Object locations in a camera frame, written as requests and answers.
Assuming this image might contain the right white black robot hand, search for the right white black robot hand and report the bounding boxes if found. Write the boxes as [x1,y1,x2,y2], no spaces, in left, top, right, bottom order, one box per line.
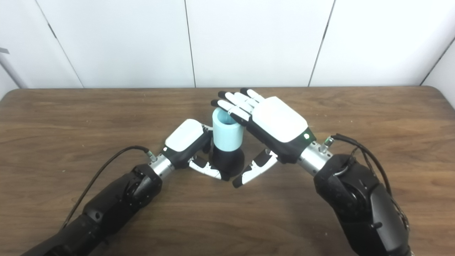
[211,88,317,189]

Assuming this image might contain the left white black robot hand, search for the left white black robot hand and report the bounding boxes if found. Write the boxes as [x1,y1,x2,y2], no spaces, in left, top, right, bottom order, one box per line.
[159,119,230,181]

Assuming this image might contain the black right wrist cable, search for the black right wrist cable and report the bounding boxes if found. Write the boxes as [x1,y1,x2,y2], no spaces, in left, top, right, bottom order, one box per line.
[320,133,411,231]

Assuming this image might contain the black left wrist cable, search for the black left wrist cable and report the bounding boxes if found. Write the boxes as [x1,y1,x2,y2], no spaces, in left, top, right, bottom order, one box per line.
[62,146,157,230]

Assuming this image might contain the black flared nozzle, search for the black flared nozzle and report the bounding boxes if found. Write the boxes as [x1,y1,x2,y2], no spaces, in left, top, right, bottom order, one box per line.
[210,146,245,178]

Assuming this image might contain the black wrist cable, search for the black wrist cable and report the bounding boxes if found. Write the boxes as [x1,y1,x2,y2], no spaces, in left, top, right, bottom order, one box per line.
[62,146,157,230]
[320,133,411,231]

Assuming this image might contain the light-blue hose piece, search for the light-blue hose piece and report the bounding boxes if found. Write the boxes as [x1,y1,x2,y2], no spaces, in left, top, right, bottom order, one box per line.
[212,107,245,151]

